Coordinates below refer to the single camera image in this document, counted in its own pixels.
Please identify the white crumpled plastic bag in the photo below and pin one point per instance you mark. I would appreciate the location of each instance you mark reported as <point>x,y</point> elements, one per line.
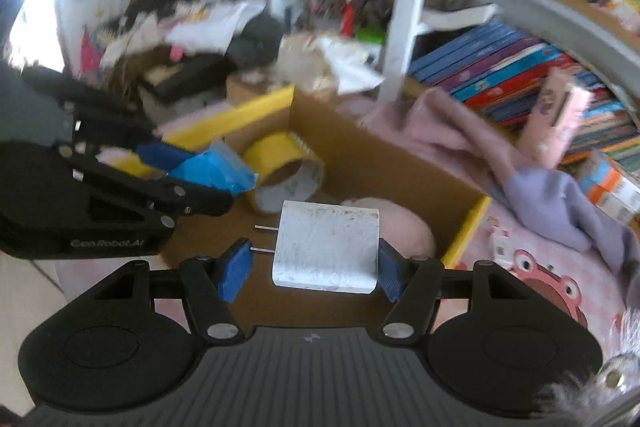
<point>345,62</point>

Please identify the white metal bookshelf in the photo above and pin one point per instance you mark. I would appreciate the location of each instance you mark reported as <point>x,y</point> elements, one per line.
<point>405,7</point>

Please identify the row of colourful slanted books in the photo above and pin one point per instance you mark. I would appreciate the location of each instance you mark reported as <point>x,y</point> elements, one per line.
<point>490,62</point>

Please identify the red glue bottle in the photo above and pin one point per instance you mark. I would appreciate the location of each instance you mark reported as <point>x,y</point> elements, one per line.
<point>349,17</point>

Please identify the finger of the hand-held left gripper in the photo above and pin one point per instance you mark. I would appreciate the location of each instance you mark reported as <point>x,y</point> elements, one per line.
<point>160,157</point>
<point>200,202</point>

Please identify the brown cardboard box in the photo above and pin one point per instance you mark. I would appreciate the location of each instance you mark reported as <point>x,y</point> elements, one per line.
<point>250,89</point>

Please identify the dark grey garment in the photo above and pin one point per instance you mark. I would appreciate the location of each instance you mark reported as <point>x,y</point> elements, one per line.
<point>260,37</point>

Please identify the black bag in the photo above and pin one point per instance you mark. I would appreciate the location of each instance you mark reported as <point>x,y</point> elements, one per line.
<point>190,74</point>

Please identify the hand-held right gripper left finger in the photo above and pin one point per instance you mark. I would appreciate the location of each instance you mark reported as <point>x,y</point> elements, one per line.
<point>235,267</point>

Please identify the yellow cardboard box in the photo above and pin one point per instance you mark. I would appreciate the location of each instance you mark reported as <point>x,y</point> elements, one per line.
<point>375,167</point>

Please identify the pink checked printed tablecloth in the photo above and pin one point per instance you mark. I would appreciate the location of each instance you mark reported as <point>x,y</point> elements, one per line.
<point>525,267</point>

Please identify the pink pig plush toy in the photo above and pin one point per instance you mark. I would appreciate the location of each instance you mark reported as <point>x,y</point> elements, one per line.
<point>405,227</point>

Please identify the pink printed carton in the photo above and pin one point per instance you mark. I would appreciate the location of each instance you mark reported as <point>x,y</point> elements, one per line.
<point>550,117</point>

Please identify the orange white blue carton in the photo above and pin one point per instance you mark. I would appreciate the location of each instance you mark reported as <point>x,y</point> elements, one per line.
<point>605,184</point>

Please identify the white garment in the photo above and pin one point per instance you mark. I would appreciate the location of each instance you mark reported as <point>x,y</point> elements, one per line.
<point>215,27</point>

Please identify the white power adapter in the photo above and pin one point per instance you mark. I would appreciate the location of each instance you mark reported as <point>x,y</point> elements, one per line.
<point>325,247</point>

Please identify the blue plastic bag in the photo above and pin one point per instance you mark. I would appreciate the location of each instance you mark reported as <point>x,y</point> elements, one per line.
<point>220,172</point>

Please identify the pink cloth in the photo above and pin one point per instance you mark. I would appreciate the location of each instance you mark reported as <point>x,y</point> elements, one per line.
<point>440,127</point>

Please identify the purple cloth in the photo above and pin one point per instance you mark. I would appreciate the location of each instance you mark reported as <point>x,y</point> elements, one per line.
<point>550,202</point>

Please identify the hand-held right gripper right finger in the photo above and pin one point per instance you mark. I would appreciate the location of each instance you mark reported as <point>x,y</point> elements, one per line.
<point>392,277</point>

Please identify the clear tape roll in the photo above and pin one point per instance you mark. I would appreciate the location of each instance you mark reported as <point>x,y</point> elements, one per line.
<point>305,187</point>

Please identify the grey furry clothing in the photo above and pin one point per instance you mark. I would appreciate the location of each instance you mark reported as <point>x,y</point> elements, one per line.
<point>575,402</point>

